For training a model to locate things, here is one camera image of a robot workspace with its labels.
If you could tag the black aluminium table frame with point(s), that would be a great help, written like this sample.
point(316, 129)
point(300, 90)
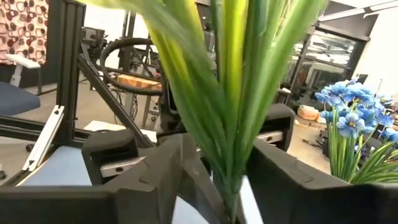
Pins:
point(70, 62)

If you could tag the red artificial flower bunch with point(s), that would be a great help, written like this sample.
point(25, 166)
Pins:
point(230, 109)

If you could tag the blue office chair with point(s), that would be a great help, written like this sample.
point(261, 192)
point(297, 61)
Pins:
point(15, 99)

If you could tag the aluminium bracket strip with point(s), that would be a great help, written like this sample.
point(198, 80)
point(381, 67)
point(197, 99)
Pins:
point(43, 140)

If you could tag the blue-grey table mat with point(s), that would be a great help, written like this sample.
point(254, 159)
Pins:
point(62, 168)

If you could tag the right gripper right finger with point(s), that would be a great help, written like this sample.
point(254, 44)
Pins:
point(311, 202)

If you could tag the wooden side table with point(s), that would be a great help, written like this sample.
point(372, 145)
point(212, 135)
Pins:
point(136, 81)

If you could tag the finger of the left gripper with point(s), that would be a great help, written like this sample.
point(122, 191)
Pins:
point(278, 121)
point(109, 146)

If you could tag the red patterned curtain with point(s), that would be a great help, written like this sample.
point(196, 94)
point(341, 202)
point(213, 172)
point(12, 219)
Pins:
point(21, 28)

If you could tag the brown basket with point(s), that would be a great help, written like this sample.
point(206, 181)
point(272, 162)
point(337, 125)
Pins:
point(308, 112)

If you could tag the blue artificial flower bunch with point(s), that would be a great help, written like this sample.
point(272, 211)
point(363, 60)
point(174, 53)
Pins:
point(351, 124)

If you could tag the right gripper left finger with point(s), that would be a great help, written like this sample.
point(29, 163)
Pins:
point(93, 205)

